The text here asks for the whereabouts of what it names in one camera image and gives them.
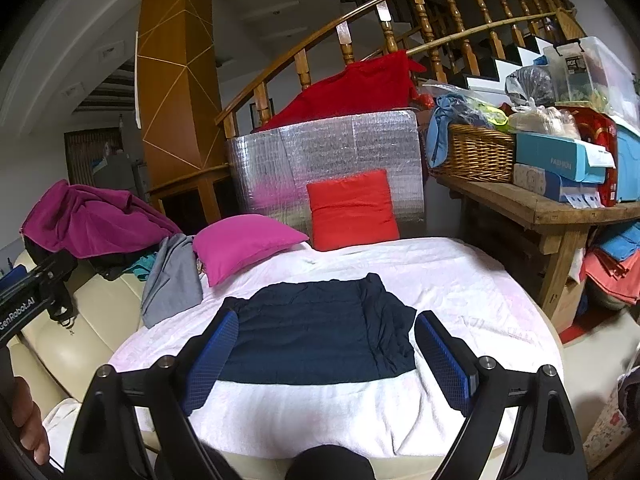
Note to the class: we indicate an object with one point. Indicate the white and blue box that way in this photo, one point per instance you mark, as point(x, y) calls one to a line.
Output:
point(535, 177)

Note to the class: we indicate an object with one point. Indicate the clear plastic storage box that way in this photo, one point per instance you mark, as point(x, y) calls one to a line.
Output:
point(605, 70)

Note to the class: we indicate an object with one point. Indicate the magenta pillow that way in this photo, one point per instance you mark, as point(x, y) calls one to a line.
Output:
point(240, 245)

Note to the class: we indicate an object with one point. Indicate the neon yellow garment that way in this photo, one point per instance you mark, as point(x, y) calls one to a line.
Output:
point(492, 116)

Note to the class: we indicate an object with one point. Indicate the magenta fleece cloth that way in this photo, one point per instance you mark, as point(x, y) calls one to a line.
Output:
point(90, 220)

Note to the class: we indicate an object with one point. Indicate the cream leather sofa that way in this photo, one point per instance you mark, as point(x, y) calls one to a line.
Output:
point(85, 330)

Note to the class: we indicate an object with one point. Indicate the person's left hand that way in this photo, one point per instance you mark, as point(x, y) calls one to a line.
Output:
point(27, 420)

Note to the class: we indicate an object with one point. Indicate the navy puffer jacket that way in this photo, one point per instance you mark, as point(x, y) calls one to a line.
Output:
point(310, 330)

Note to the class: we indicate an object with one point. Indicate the teal cloth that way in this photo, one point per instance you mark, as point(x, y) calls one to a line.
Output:
point(142, 265)

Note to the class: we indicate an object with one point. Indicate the wooden side table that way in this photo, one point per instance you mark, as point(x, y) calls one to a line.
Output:
point(500, 195)

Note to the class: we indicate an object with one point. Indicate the blue plastic bin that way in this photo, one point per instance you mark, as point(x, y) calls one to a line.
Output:
point(627, 165)

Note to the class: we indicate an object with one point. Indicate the grey garment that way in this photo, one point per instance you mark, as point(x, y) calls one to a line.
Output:
point(170, 280)

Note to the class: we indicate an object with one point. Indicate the blue cloth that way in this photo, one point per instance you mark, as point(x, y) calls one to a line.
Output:
point(440, 130)

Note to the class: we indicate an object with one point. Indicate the red gift bag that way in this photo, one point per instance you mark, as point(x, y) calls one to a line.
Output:
point(600, 130)

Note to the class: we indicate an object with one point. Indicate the grey cabinet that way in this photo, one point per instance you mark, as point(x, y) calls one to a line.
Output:
point(115, 175)

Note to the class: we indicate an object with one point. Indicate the folded blue towels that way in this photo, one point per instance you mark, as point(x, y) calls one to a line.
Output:
point(625, 242)

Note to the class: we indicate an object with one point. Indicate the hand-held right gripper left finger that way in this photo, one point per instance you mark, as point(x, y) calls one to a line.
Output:
point(210, 360)

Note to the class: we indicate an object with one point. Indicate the wooden stair railing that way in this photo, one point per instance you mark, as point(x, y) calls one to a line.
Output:
point(389, 35)

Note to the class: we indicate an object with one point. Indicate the plastic bag of beige cloth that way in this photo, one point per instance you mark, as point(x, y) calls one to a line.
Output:
point(540, 117)

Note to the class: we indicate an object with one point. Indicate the white pink blanket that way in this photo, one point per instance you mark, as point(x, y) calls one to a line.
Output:
point(450, 280)

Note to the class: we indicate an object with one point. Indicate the teal shoe box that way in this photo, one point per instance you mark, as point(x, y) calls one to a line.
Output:
point(550, 155)

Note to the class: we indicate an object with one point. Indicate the orange wooden pillar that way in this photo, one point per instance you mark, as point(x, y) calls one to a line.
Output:
point(170, 60)

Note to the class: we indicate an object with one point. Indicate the red floor mat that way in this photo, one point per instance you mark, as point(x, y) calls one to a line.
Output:
point(577, 327)

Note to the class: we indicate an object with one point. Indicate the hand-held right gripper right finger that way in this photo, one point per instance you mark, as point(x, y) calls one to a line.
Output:
point(445, 360)

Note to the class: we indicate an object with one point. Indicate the floral paper bag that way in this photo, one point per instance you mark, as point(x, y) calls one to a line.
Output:
point(605, 430)

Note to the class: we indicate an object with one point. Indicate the black cloth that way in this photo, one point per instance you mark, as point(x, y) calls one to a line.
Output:
point(110, 265)

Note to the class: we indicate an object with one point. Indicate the red pillow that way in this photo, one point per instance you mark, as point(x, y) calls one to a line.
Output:
point(350, 210)

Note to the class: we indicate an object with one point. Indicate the silver foil insulation board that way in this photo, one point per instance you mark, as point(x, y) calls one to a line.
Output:
point(340, 145)

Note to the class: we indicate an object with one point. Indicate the plastic bag of dark clothing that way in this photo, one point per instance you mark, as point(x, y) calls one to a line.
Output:
point(532, 82)

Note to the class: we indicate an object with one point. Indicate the folded coral cloth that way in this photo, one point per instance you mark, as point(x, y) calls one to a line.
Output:
point(610, 272)

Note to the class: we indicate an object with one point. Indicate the staircase steps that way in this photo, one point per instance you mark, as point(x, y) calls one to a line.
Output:
point(525, 55)

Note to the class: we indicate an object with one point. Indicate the wicker basket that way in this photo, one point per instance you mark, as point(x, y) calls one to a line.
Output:
point(475, 152)

